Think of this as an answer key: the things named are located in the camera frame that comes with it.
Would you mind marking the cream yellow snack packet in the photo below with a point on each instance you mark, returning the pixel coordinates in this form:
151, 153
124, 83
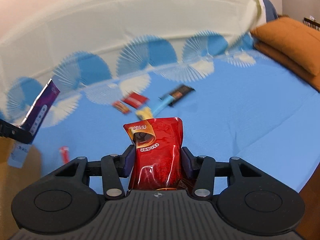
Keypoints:
144, 113

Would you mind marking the purple snack packet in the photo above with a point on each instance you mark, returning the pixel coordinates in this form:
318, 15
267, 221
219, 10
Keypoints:
41, 105

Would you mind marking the brown cardboard box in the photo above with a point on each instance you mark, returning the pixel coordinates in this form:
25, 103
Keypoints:
5, 180

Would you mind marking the orange pillow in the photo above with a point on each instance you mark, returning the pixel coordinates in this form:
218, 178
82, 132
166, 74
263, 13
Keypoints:
287, 37
275, 52

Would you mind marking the small red snack packet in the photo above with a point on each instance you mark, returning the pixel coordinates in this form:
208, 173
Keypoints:
64, 155

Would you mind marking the dark wooden rail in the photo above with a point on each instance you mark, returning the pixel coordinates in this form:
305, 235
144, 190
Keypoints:
312, 23

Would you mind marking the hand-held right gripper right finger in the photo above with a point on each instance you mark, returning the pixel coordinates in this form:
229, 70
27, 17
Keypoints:
186, 161

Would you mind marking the dark brown snack bar packet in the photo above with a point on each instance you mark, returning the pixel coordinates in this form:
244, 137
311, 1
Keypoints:
181, 93

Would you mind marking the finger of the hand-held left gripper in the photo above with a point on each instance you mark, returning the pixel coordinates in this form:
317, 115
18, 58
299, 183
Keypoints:
15, 132

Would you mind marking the slim stick snack packet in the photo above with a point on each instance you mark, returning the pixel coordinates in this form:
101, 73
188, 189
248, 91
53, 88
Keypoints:
160, 108

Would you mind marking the small red yellow candy packet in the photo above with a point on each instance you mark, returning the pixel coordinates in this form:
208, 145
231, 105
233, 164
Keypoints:
121, 107

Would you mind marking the red glossy snack pouch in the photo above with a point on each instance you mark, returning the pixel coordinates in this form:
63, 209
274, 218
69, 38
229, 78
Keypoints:
155, 165

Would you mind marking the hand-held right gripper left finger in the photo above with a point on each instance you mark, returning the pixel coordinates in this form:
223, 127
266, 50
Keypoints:
126, 162

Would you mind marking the blue fan print sheet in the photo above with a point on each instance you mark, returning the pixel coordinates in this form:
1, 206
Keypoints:
225, 117

